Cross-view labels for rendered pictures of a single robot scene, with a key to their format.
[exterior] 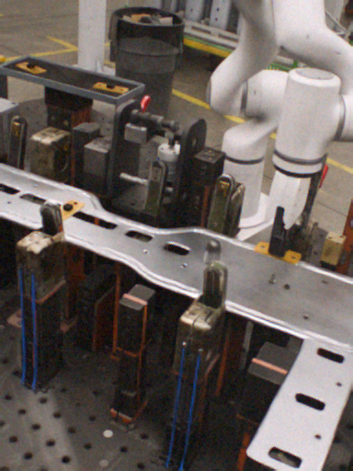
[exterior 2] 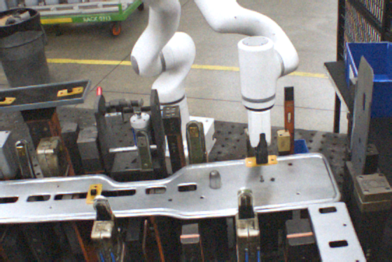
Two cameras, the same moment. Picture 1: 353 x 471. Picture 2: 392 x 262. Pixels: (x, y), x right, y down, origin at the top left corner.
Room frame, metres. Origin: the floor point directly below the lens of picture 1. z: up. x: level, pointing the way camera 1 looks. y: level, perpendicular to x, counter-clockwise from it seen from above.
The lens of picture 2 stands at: (0.10, 0.31, 1.84)
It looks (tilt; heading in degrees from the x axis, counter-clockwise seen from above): 33 degrees down; 340
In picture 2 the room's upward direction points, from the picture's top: 7 degrees counter-clockwise
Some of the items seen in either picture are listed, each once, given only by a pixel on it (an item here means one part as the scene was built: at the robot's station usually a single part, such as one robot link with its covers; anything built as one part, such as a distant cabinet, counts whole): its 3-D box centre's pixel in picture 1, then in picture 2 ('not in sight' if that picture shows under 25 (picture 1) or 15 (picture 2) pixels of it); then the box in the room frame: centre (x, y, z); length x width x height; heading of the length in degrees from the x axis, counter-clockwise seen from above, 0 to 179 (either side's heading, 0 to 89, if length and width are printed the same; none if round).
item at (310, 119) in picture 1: (309, 112); (258, 66); (1.01, -0.19, 1.34); 0.09 x 0.08 x 0.13; 98
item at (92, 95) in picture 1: (69, 78); (35, 97); (1.59, 0.32, 1.16); 0.37 x 0.14 x 0.02; 67
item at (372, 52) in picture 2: not in sight; (374, 77); (1.17, -0.73, 1.10); 0.30 x 0.17 x 0.13; 149
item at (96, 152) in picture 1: (102, 213); (101, 182); (1.39, 0.19, 0.89); 0.13 x 0.11 x 0.38; 157
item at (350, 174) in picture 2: not in sight; (351, 213); (0.90, -0.43, 0.85); 0.12 x 0.03 x 0.30; 157
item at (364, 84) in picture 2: not in sight; (360, 121); (0.90, -0.43, 1.17); 0.12 x 0.01 x 0.34; 157
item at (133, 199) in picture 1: (152, 208); (138, 164); (1.35, 0.06, 0.94); 0.18 x 0.13 x 0.49; 67
